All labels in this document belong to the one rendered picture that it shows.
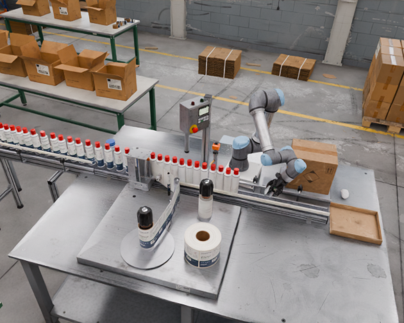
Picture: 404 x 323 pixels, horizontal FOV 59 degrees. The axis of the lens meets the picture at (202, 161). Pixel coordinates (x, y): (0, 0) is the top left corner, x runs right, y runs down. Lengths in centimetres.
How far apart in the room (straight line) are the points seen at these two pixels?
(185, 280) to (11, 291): 169
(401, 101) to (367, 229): 303
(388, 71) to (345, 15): 232
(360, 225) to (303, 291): 68
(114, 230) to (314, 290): 118
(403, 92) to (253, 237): 350
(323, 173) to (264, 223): 54
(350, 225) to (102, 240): 154
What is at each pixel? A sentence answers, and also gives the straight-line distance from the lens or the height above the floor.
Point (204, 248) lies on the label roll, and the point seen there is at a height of 102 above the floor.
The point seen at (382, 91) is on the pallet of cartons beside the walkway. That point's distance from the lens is 525.
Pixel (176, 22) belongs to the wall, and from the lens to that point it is 810.
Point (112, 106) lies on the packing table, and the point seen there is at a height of 78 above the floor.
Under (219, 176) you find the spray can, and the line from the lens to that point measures 237.
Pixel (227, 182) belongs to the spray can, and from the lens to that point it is 238.
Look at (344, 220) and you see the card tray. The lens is 254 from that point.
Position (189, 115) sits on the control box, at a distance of 219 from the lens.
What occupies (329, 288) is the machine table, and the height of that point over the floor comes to 83.
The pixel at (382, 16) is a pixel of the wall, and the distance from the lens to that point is 729.
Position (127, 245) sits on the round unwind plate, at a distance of 214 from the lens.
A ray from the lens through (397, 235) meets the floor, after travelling 389.
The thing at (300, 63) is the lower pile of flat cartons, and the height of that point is 20.
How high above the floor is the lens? 251
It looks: 37 degrees down
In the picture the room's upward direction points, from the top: 2 degrees clockwise
